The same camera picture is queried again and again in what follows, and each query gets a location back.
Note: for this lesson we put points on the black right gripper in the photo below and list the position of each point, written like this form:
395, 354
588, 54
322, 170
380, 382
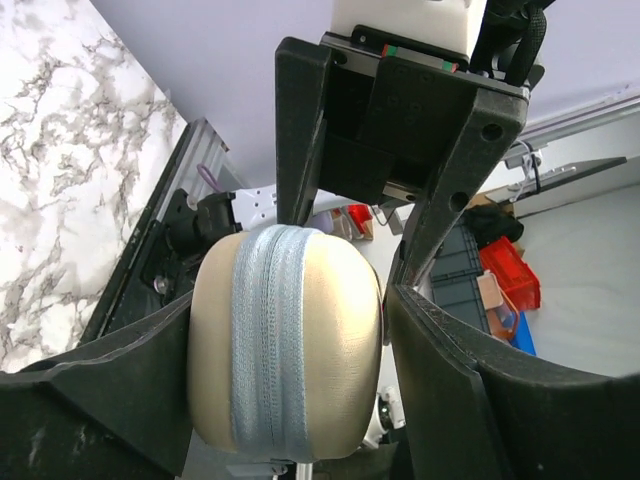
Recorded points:
396, 110

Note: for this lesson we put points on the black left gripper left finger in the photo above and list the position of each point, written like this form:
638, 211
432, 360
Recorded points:
114, 408

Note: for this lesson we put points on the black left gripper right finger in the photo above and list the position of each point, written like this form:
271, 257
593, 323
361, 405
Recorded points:
477, 408

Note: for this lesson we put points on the beige zippered umbrella case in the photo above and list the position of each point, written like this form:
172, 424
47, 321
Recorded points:
285, 344

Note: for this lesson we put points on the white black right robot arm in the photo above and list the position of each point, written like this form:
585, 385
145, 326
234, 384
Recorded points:
507, 48

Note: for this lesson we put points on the grey plastic crate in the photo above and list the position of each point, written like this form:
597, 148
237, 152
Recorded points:
454, 278

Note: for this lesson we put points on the red plastic storage bin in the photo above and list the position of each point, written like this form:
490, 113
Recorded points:
516, 279

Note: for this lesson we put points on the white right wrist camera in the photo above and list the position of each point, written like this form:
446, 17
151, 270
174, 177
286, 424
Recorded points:
453, 25

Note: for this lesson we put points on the aluminium front rail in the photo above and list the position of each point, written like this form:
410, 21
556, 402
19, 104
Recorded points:
603, 112

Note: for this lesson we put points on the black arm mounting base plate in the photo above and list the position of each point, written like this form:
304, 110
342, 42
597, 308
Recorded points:
183, 218

